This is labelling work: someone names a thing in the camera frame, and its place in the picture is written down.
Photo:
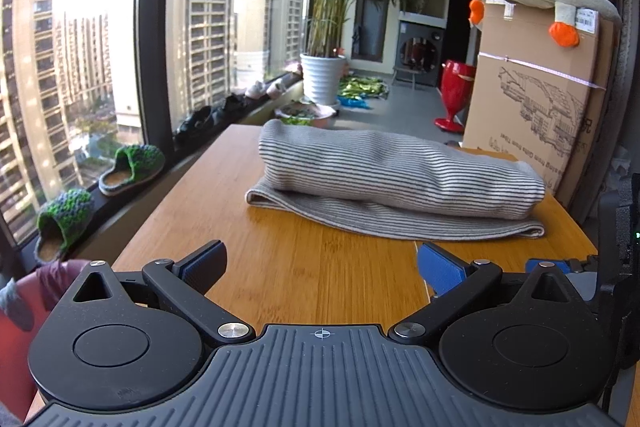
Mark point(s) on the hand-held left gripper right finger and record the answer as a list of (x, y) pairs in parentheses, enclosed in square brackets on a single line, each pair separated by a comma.
[(440, 272)]

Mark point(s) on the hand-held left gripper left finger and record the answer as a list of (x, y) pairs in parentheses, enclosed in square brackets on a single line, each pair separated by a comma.
[(205, 264)]

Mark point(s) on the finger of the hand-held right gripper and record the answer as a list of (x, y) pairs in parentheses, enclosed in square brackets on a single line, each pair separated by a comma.
[(560, 266)]

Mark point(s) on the striped grey shirt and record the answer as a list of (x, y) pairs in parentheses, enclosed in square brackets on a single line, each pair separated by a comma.
[(390, 172)]

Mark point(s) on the green knit slipper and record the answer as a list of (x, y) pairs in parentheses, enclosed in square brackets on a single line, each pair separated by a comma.
[(135, 164), (65, 217)]

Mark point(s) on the black leather shoe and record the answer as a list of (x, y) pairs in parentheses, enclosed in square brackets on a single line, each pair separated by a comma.
[(230, 106), (192, 124)]

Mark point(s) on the red goblet-shaped stool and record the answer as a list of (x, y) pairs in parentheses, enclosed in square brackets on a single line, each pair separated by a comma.
[(456, 92)]

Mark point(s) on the white shoe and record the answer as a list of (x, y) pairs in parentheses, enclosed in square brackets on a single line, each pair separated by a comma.
[(255, 90), (277, 88)]

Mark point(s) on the pink basin with greens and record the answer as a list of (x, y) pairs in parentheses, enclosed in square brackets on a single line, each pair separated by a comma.
[(320, 116)]

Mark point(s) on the blue plastic bag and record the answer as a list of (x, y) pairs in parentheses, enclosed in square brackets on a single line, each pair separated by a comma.
[(352, 103)]

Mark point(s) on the grey cloth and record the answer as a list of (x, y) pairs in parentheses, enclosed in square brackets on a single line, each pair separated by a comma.
[(12, 307)]

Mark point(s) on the large printed cardboard box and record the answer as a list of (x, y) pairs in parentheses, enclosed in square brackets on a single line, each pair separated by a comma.
[(525, 72)]

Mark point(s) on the small wooden stool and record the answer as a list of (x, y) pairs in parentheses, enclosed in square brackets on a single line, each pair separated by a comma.
[(407, 74)]

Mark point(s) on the green vegetables on floor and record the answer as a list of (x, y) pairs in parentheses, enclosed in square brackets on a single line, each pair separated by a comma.
[(362, 87)]

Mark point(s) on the red cloth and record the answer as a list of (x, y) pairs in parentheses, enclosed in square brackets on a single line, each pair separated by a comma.
[(15, 367)]

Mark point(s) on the white ribbed plant pot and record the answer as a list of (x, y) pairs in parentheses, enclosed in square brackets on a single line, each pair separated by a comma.
[(322, 77)]

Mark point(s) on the dark washing machine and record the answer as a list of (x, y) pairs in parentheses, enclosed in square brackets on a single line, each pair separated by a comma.
[(420, 47)]

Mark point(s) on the dark glass door panel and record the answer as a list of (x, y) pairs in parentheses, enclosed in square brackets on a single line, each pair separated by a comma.
[(370, 27)]

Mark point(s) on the black window frame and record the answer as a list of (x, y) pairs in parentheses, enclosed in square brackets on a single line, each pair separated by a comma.
[(155, 32)]

